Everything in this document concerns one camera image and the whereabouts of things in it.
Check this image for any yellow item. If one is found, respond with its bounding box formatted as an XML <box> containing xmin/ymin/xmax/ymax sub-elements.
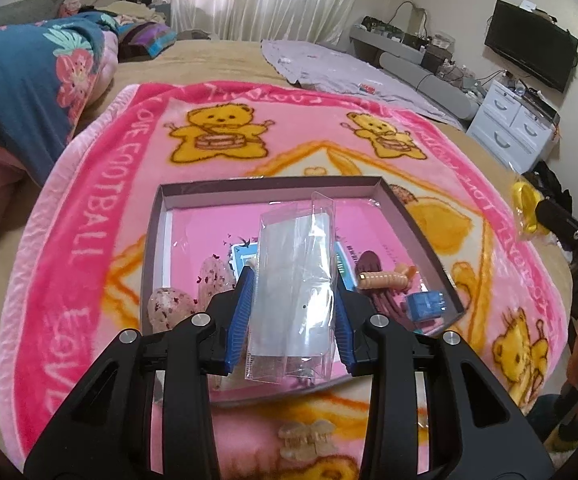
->
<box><xmin>512</xmin><ymin>179</ymin><xmax>550</xmax><ymax>240</ymax></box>

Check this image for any blue square hair clip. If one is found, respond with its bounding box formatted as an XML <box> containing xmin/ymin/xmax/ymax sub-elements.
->
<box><xmin>405</xmin><ymin>290</ymin><xmax>446</xmax><ymax>323</ymax></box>

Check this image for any orange spiral hair tie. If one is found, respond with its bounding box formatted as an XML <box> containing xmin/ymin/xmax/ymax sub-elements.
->
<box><xmin>357</xmin><ymin>264</ymin><xmax>418</xmax><ymax>292</ymax></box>

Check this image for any clear plastic packet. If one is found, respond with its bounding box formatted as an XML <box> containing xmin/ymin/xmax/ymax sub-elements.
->
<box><xmin>246</xmin><ymin>192</ymin><xmax>337</xmax><ymax>385</ymax></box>

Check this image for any white drawer cabinet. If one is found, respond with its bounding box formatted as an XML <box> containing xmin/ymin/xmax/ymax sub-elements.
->
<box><xmin>467</xmin><ymin>81</ymin><xmax>557</xmax><ymax>174</ymax></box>

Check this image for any speckled sheer bow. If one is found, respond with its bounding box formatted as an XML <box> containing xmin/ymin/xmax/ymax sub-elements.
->
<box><xmin>147</xmin><ymin>256</ymin><xmax>236</xmax><ymax>333</ymax></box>

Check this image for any pink bear fleece blanket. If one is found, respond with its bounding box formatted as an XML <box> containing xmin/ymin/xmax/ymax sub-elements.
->
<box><xmin>0</xmin><ymin>81</ymin><xmax>571</xmax><ymax>465</ymax></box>

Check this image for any pearl butterfly hair clip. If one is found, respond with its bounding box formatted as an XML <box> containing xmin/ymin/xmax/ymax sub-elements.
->
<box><xmin>278</xmin><ymin>419</ymin><xmax>337</xmax><ymax>463</ymax></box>

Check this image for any black flat television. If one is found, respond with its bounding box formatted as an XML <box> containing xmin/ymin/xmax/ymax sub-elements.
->
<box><xmin>484</xmin><ymin>0</ymin><xmax>578</xmax><ymax>93</ymax></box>

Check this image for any shallow cardboard tray box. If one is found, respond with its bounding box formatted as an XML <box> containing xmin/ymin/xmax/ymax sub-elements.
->
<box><xmin>139</xmin><ymin>174</ymin><xmax>466</xmax><ymax>406</ymax></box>

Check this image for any grey cluttered desk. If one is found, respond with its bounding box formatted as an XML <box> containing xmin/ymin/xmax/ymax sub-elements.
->
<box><xmin>349</xmin><ymin>15</ymin><xmax>480</xmax><ymax>123</ymax></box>

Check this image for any lavender sheet on bed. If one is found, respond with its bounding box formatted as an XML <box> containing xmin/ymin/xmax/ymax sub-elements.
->
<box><xmin>261</xmin><ymin>40</ymin><xmax>463</xmax><ymax>130</ymax></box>

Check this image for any floral navy pink duvet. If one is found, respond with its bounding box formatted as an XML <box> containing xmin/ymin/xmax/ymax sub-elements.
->
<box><xmin>0</xmin><ymin>11</ymin><xmax>118</xmax><ymax>222</ymax></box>

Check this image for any purple striped pillow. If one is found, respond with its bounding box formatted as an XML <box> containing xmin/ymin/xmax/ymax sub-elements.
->
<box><xmin>118</xmin><ymin>22</ymin><xmax>177</xmax><ymax>62</ymax></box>

